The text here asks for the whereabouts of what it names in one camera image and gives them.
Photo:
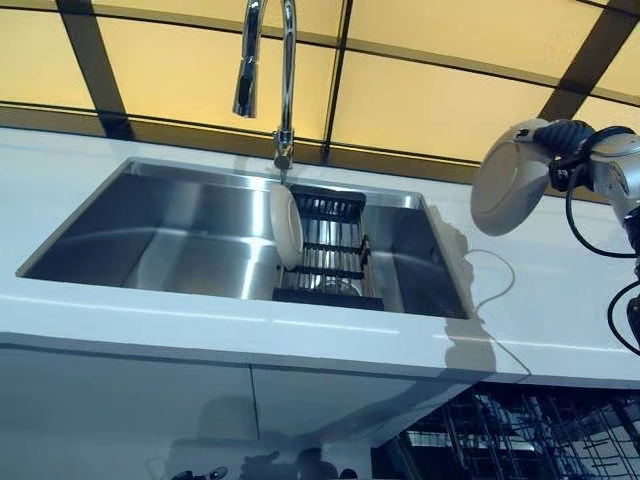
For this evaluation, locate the stainless steel sink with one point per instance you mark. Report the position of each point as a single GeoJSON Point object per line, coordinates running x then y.
{"type": "Point", "coordinates": [150, 235]}

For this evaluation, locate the dark brown window frame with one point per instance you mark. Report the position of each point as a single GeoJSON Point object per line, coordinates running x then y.
{"type": "Point", "coordinates": [95, 65]}

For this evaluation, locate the black dish drying rack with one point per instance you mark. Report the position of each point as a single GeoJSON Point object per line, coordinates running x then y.
{"type": "Point", "coordinates": [325, 305]}

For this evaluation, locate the white glossy cabinet door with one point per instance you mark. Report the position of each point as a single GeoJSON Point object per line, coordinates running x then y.
{"type": "Point", "coordinates": [125, 390]}
{"type": "Point", "coordinates": [325, 400]}

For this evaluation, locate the white round plate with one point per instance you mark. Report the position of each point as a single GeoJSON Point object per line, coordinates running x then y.
{"type": "Point", "coordinates": [505, 185]}
{"type": "Point", "coordinates": [286, 225]}

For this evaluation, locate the chrome kitchen faucet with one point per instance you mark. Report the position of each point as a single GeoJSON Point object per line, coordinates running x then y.
{"type": "Point", "coordinates": [287, 75]}

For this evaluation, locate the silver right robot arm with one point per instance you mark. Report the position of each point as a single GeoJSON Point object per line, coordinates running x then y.
{"type": "Point", "coordinates": [620, 170]}

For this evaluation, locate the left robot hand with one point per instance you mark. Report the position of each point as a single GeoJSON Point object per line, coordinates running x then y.
{"type": "Point", "coordinates": [200, 473]}

